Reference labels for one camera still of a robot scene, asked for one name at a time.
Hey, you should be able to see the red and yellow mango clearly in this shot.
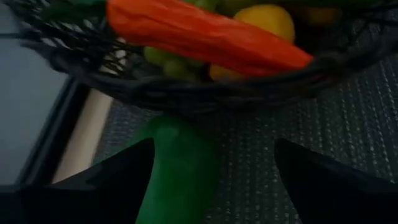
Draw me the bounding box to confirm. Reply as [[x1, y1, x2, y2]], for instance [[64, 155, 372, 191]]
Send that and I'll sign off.
[[208, 63, 246, 82]]

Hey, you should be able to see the orange carrot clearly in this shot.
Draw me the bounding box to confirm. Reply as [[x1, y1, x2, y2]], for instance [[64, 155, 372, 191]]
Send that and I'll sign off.
[[105, 0, 314, 78]]

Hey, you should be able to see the green grape bunch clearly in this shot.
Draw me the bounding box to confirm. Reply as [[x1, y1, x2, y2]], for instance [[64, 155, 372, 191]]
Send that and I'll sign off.
[[142, 46, 206, 82]]

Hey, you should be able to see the grey woven placemat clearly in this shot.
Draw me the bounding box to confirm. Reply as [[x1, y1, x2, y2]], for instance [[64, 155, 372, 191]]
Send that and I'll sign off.
[[93, 18, 398, 224]]

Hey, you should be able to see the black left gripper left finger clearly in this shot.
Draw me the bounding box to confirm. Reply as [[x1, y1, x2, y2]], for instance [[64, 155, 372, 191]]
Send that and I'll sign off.
[[0, 138, 155, 224]]

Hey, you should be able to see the black wire basket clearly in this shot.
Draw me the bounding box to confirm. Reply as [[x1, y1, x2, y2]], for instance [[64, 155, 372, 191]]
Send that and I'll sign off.
[[0, 0, 398, 116]]

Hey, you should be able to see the green cucumber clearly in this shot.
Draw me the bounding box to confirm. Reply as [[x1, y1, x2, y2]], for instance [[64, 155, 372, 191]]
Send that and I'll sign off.
[[135, 115, 220, 224]]

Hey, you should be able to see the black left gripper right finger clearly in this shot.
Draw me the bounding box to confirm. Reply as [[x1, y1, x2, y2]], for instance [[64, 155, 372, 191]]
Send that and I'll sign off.
[[273, 138, 398, 224]]

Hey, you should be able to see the yellow lemon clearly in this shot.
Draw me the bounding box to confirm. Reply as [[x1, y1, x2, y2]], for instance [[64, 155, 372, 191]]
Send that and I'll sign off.
[[233, 4, 296, 44]]

